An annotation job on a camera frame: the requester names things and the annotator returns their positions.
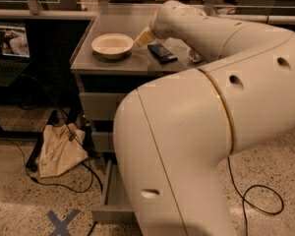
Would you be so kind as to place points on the grey bottom drawer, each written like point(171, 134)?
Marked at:
point(114, 204)

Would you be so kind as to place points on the grey metal drawer cabinet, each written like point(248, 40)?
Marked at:
point(94, 73)

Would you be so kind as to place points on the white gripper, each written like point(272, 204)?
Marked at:
point(154, 29)

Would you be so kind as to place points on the black desk leg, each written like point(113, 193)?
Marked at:
point(31, 164)

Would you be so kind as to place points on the silver drink can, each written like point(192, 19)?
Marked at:
point(195, 57)

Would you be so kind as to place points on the blue tape cross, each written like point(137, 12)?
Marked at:
point(61, 226)

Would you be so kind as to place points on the open laptop computer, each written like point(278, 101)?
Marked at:
point(14, 51)

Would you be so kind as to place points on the grey middle drawer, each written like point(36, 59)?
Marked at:
point(103, 141)

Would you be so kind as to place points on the dark blue snack bar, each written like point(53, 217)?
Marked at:
point(161, 53)

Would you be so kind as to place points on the grey drawer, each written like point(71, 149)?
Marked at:
point(103, 141)
point(114, 204)
point(100, 105)

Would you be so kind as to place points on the grey top drawer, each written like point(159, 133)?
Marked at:
point(100, 105)

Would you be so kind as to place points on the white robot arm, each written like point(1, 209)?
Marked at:
point(170, 134)

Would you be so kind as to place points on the beige cloth bag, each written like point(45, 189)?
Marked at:
point(62, 150)

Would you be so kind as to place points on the white paper bowl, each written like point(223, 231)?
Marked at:
point(112, 45)

